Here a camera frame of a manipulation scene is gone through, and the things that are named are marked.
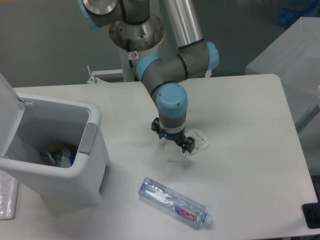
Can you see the white plastic wrapper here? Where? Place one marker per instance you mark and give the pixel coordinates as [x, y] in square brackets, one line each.
[173, 153]

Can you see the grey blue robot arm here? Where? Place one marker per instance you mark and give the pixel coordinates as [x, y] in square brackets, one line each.
[162, 78]

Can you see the trash pile inside can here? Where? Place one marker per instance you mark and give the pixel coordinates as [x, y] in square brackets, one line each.
[62, 158]

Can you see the white trash can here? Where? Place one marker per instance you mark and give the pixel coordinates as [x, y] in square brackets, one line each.
[31, 124]

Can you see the clear plastic water bottle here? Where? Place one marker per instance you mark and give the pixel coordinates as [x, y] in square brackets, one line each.
[185, 208]

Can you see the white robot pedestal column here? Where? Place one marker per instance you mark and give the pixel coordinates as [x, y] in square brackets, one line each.
[135, 42]

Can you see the white pedestal base bracket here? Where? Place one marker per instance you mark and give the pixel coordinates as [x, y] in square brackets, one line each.
[109, 76]

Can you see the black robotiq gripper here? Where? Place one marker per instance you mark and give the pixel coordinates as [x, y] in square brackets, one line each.
[186, 143]

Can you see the blue object in corner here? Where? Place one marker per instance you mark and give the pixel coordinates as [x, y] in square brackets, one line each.
[287, 17]

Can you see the black device at edge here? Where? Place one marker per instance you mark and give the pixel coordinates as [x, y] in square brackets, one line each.
[311, 213]

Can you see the white covered side table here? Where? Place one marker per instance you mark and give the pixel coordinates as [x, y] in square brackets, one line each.
[295, 58]

